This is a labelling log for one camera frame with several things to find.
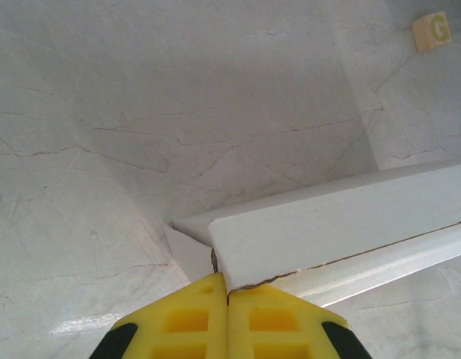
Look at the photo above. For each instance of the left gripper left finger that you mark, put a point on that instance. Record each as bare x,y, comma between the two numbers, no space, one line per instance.
185,321

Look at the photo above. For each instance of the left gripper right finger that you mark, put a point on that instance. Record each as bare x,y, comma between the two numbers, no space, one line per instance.
275,321

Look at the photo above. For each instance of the white paper box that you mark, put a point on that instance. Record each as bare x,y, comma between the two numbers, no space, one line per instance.
327,232

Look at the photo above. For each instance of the wooden letter G block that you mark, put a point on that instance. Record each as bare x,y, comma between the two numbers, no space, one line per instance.
432,33

